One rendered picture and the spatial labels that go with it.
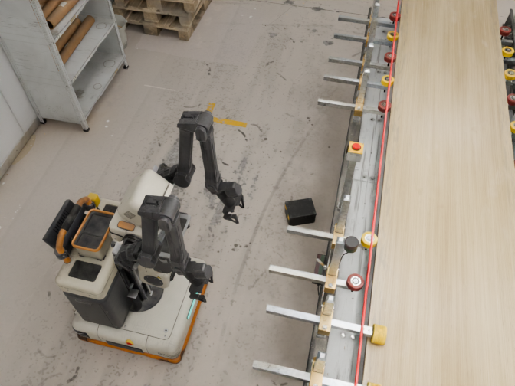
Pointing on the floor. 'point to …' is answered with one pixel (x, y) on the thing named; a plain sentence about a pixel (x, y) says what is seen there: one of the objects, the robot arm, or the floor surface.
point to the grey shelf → (86, 94)
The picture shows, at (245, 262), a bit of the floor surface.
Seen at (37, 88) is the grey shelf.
